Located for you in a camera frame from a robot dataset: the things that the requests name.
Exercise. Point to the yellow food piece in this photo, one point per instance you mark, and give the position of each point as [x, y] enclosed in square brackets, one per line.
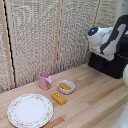
[65, 86]

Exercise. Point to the white small bowl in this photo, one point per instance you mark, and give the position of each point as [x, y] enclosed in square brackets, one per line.
[70, 90]

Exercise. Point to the black air fryer drawer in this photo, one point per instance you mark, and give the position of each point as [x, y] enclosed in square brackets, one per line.
[100, 65]

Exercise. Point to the white black Franka robot arm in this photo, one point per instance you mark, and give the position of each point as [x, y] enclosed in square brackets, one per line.
[101, 38]

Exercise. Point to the black air fryer body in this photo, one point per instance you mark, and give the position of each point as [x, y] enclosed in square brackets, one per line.
[117, 66]

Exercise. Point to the pink plastic cup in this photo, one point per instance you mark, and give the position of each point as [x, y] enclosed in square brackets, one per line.
[44, 80]

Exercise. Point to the yellow rectangular block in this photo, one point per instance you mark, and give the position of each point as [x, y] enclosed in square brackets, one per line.
[59, 98]

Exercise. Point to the white floral rimmed plate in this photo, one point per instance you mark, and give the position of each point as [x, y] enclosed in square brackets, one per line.
[30, 111]

